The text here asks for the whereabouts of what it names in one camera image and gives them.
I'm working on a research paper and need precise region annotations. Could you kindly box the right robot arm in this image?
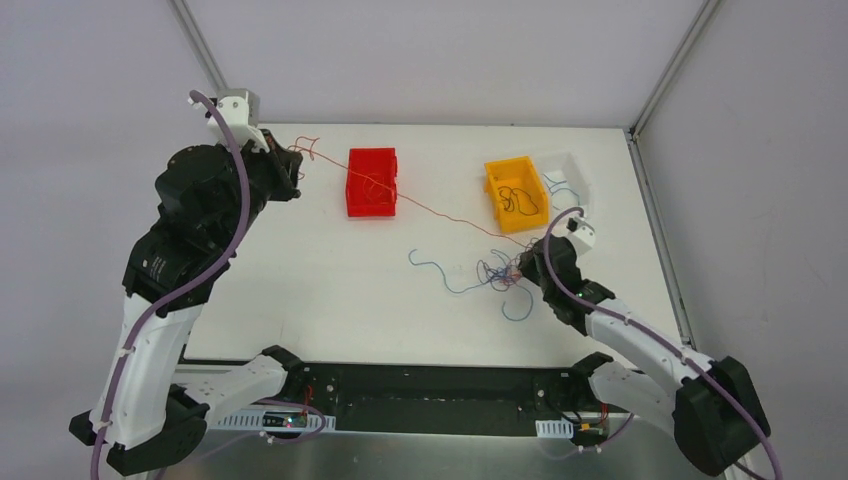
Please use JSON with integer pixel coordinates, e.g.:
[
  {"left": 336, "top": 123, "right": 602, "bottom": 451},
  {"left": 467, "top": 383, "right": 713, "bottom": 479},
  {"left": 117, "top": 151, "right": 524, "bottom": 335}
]
[{"left": 518, "top": 236, "right": 771, "bottom": 476}]

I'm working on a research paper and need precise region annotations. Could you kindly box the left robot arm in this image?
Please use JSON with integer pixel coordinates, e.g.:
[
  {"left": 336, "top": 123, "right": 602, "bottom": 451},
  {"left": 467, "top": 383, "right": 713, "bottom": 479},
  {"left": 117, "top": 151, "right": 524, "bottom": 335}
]
[{"left": 69, "top": 131, "right": 305, "bottom": 479}]

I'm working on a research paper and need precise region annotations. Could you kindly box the orange plastic bin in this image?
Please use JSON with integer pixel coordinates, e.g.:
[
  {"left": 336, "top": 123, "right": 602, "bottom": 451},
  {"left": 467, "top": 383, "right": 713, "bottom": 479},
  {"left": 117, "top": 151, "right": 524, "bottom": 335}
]
[{"left": 484, "top": 156, "right": 550, "bottom": 234}]

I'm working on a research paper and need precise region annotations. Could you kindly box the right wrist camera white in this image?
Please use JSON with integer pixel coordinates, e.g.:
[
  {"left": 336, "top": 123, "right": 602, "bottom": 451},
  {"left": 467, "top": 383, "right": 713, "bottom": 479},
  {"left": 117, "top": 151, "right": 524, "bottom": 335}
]
[{"left": 566, "top": 216, "right": 597, "bottom": 257}]

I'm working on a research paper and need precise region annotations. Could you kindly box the clear plastic bin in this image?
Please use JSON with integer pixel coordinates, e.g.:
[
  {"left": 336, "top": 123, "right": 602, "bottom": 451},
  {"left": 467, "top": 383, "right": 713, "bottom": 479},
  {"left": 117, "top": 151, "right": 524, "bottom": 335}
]
[{"left": 533, "top": 151, "right": 595, "bottom": 217}]

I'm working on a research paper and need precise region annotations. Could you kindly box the blue wire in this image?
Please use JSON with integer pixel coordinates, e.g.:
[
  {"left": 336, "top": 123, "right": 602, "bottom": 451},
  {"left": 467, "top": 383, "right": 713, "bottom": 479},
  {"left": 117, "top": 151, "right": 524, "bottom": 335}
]
[
  {"left": 501, "top": 284, "right": 535, "bottom": 324},
  {"left": 541, "top": 172, "right": 582, "bottom": 212}
]

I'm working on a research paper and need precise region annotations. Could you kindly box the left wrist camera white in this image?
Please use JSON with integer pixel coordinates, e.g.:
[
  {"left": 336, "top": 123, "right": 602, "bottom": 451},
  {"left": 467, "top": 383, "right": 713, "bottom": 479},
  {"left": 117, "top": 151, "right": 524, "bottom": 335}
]
[{"left": 208, "top": 88, "right": 269, "bottom": 153}]

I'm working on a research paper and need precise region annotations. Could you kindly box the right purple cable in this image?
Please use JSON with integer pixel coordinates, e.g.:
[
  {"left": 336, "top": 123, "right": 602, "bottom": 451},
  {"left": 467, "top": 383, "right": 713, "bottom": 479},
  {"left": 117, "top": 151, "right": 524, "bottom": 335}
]
[{"left": 541, "top": 207, "right": 786, "bottom": 480}]

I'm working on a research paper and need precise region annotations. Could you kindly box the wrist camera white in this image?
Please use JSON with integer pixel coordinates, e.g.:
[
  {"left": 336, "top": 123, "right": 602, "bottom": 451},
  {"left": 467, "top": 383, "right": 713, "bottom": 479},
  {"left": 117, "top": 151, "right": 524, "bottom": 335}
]
[
  {"left": 566, "top": 216, "right": 597, "bottom": 257},
  {"left": 208, "top": 88, "right": 269, "bottom": 153}
]

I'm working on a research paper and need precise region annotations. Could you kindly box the purple cable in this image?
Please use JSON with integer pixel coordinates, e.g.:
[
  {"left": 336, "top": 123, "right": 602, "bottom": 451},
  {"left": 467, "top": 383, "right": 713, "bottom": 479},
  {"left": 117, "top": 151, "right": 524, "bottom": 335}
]
[
  {"left": 89, "top": 89, "right": 329, "bottom": 480},
  {"left": 541, "top": 207, "right": 786, "bottom": 480}
]

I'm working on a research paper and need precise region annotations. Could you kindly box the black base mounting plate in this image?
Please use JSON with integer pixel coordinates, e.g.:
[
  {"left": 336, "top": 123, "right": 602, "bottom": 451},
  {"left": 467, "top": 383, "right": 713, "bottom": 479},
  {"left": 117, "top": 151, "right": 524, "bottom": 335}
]
[{"left": 275, "top": 362, "right": 616, "bottom": 437}]

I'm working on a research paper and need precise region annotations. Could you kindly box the red plastic bin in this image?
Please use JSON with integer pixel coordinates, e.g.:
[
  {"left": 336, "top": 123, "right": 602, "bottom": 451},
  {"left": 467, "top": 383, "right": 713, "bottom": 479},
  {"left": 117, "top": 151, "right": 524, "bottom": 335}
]
[{"left": 345, "top": 147, "right": 397, "bottom": 218}]

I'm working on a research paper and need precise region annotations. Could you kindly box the dark brown wire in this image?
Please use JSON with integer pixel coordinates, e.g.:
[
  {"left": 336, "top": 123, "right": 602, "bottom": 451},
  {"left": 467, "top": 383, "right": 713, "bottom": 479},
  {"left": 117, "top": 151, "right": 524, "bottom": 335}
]
[{"left": 496, "top": 185, "right": 541, "bottom": 217}]

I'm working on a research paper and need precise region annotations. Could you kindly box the orange wire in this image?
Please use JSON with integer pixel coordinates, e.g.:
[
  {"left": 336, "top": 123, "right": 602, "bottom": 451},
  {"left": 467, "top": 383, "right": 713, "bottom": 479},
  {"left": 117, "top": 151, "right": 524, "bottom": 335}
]
[
  {"left": 360, "top": 173, "right": 397, "bottom": 207},
  {"left": 291, "top": 136, "right": 531, "bottom": 248}
]

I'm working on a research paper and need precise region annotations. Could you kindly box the loose blue wire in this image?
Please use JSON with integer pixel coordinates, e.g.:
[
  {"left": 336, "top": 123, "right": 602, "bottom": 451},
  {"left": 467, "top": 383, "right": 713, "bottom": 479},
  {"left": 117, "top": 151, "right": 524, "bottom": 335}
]
[{"left": 501, "top": 284, "right": 535, "bottom": 324}]

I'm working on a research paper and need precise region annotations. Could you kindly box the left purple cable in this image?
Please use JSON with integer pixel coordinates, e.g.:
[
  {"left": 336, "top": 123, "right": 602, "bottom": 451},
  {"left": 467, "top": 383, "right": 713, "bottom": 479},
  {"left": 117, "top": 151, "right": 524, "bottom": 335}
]
[{"left": 89, "top": 89, "right": 329, "bottom": 480}]

